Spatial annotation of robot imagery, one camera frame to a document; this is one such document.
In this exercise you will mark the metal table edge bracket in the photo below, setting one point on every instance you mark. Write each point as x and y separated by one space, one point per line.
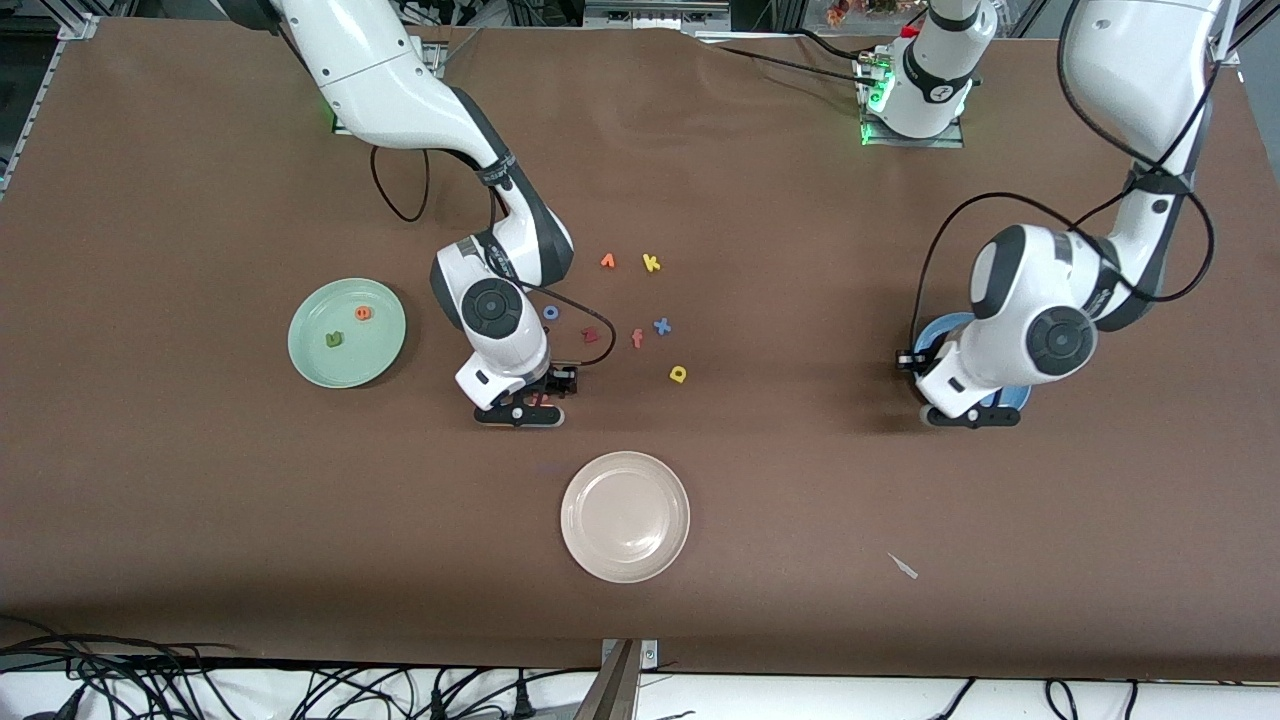
650 655

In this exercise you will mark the beige plate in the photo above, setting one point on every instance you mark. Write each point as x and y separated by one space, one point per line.
625 517

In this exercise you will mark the brown paper table cover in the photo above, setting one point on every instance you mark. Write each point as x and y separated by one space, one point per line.
200 500

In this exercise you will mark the black power plug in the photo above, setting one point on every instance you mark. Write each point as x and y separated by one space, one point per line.
521 700
440 705

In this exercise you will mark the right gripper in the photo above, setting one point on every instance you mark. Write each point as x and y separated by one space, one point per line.
562 380

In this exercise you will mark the grey metal post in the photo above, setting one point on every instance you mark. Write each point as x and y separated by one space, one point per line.
612 695

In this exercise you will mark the small white plastic scrap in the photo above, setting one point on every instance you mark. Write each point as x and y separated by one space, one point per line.
903 566

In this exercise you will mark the grey metal box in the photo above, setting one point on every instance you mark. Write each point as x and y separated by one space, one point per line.
655 15

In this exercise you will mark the aluminium frame profile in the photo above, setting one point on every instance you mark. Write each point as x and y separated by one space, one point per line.
1255 20

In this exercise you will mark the orange dried flowers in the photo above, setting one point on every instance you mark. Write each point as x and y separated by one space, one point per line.
838 12

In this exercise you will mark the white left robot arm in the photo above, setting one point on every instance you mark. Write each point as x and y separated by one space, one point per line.
1130 70

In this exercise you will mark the aluminium frame rail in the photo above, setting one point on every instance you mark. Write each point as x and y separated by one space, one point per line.
35 112

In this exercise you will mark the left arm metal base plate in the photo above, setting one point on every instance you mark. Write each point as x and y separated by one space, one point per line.
915 143

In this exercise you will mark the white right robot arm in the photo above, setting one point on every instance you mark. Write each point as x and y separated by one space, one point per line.
380 70

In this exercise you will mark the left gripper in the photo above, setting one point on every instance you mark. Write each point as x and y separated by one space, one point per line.
908 362

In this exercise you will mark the blue plate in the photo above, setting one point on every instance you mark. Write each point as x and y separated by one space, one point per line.
945 328

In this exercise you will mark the green plate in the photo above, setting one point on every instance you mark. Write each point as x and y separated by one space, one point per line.
346 360

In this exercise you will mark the aluminium frame corner bracket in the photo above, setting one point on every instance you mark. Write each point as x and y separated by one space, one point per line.
80 27

